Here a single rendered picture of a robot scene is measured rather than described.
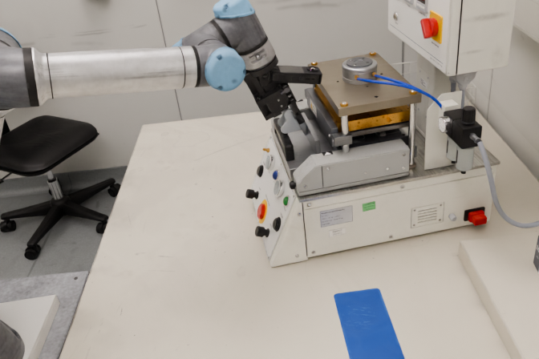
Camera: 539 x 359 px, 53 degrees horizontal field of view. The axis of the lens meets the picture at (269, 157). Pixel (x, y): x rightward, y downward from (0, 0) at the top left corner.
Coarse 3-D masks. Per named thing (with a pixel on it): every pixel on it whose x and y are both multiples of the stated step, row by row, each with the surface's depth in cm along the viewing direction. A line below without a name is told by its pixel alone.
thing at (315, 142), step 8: (312, 120) 137; (272, 128) 137; (312, 128) 125; (320, 128) 133; (296, 136) 131; (304, 136) 130; (312, 136) 122; (320, 136) 129; (280, 144) 128; (296, 144) 127; (304, 144) 127; (312, 144) 124; (320, 144) 126; (328, 144) 126; (280, 152) 129; (296, 152) 124; (304, 152) 124; (312, 152) 123; (320, 152) 122; (296, 160) 121; (304, 160) 121; (288, 168) 120; (296, 168) 118
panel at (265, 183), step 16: (272, 144) 140; (256, 176) 148; (272, 176) 135; (288, 176) 124; (272, 192) 132; (288, 192) 122; (256, 208) 142; (272, 208) 130; (288, 208) 120; (272, 224) 127; (272, 240) 125
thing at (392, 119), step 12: (324, 96) 128; (396, 108) 118; (408, 108) 118; (336, 120) 116; (348, 120) 116; (360, 120) 116; (372, 120) 116; (384, 120) 117; (396, 120) 117; (360, 132) 117; (372, 132) 118
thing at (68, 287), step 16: (80, 272) 129; (0, 288) 128; (16, 288) 127; (32, 288) 126; (48, 288) 126; (64, 288) 125; (80, 288) 125; (64, 304) 121; (64, 320) 117; (48, 336) 113; (64, 336) 113; (48, 352) 109
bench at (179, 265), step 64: (192, 128) 189; (256, 128) 184; (128, 192) 158; (192, 192) 154; (512, 192) 138; (128, 256) 133; (192, 256) 130; (256, 256) 128; (320, 256) 125; (384, 256) 123; (448, 256) 121; (128, 320) 115; (192, 320) 113; (256, 320) 111; (320, 320) 109; (448, 320) 106
